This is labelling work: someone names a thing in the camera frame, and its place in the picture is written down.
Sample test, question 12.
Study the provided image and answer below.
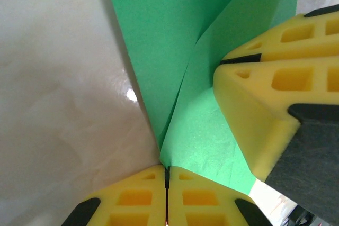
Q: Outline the green paper sheet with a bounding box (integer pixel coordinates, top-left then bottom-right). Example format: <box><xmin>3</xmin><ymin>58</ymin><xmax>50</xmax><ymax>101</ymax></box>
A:
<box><xmin>108</xmin><ymin>0</ymin><xmax>301</xmax><ymax>195</ymax></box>

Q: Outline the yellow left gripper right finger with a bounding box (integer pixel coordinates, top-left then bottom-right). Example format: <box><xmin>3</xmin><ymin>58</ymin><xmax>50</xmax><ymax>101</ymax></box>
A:
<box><xmin>167</xmin><ymin>166</ymin><xmax>274</xmax><ymax>226</ymax></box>

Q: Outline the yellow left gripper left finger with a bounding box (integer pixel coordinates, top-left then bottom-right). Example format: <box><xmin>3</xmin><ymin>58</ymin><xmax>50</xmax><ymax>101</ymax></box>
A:
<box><xmin>61</xmin><ymin>165</ymin><xmax>169</xmax><ymax>226</ymax></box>

